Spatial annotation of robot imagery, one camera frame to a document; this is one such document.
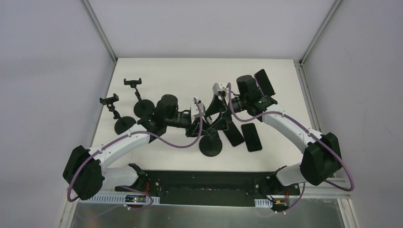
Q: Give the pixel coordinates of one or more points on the right aluminium frame rail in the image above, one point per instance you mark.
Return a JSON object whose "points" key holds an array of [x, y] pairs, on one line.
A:
{"points": [[300, 64]]}

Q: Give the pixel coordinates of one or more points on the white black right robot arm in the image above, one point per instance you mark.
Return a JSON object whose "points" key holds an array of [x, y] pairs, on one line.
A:
{"points": [[321, 152]]}

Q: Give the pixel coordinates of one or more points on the left controller board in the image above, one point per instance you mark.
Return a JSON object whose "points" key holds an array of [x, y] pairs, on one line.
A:
{"points": [[128, 199]]}

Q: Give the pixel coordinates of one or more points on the aluminium table edge rail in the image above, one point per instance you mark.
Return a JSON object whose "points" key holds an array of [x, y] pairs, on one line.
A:
{"points": [[112, 58]]}

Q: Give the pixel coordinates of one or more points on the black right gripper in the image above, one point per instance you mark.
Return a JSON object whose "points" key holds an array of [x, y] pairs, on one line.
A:
{"points": [[223, 105]]}

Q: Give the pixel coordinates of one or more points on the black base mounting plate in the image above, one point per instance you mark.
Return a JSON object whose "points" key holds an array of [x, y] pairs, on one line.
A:
{"points": [[235, 189]]}

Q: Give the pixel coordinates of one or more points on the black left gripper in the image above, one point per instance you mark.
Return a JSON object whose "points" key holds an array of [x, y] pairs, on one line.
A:
{"points": [[193, 127]]}

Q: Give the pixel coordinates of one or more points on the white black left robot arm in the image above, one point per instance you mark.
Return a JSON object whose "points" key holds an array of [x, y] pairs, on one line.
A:
{"points": [[89, 170]]}

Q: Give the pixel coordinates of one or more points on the right controller board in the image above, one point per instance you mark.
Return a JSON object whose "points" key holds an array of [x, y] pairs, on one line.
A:
{"points": [[266, 203]]}

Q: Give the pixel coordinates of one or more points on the purple phone with black screen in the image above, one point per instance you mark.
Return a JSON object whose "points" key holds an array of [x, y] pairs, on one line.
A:
{"points": [[233, 135]]}

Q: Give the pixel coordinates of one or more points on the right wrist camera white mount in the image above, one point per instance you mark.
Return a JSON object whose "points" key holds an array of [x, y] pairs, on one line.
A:
{"points": [[220, 89]]}

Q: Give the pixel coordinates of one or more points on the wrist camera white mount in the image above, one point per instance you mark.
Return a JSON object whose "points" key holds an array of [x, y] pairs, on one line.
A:
{"points": [[197, 109], [220, 89]]}

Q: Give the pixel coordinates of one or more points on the purple phone on folding stand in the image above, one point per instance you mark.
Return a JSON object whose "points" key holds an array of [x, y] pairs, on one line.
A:
{"points": [[264, 83]]}

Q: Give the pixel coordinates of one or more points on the aluminium frame rail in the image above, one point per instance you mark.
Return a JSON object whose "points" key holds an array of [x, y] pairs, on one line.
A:
{"points": [[323, 206], [300, 64]]}

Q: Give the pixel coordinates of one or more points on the controller board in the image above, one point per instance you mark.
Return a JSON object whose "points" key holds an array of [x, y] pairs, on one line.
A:
{"points": [[266, 203], [128, 199]]}

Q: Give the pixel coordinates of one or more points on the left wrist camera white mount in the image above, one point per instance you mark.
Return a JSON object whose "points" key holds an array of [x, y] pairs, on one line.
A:
{"points": [[197, 109]]}

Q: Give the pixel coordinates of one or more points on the black round-base phone stand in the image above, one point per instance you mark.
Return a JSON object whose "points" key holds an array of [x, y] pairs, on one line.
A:
{"points": [[142, 106]]}

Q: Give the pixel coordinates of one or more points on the front aluminium frame rail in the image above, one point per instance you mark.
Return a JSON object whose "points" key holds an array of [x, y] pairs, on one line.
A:
{"points": [[323, 206]]}

